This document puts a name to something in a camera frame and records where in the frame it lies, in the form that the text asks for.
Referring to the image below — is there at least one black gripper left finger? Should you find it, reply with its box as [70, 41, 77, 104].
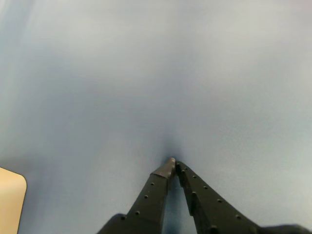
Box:
[97, 157, 176, 234]

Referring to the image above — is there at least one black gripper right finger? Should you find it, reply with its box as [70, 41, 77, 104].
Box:
[175, 160, 267, 234]

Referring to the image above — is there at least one beige box with metal lining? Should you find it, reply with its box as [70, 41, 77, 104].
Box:
[0, 167, 28, 234]

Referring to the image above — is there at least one blue-grey table mat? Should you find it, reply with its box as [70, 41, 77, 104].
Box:
[0, 0, 312, 234]

